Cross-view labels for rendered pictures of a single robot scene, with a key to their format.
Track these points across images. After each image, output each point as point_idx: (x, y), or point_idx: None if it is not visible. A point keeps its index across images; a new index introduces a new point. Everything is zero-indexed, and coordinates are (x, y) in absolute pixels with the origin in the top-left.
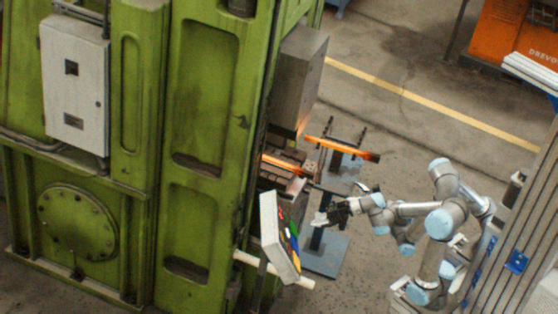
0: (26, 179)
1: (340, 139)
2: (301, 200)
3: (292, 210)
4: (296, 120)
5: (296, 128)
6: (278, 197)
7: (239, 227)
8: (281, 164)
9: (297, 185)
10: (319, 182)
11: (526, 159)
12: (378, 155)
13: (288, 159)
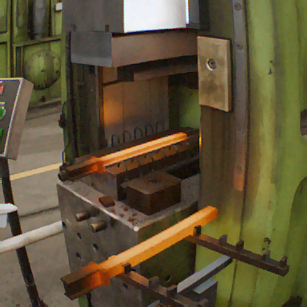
0: None
1: (201, 274)
2: (92, 239)
3: (63, 208)
4: (63, 10)
5: (63, 26)
6: (16, 88)
7: (67, 165)
8: (117, 152)
9: (87, 193)
10: (156, 306)
11: None
12: (70, 279)
13: (134, 166)
